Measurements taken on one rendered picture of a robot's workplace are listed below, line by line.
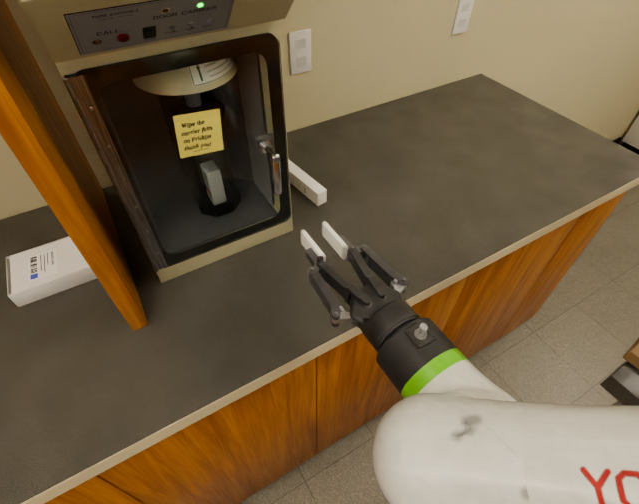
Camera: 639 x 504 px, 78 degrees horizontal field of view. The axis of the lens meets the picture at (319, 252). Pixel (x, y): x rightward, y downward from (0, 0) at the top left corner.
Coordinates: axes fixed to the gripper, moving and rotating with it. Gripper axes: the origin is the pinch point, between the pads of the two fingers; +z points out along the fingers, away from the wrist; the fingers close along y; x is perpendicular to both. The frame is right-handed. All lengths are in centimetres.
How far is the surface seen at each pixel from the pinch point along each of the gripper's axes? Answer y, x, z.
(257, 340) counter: 13.4, 20.7, 1.0
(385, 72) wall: -65, 9, 66
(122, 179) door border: 24.5, -7.2, 22.6
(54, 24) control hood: 24.8, -31.9, 15.4
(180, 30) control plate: 11.1, -28.3, 19.2
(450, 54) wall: -94, 8, 66
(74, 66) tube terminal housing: 24.6, -24.7, 23.7
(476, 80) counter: -105, 17, 60
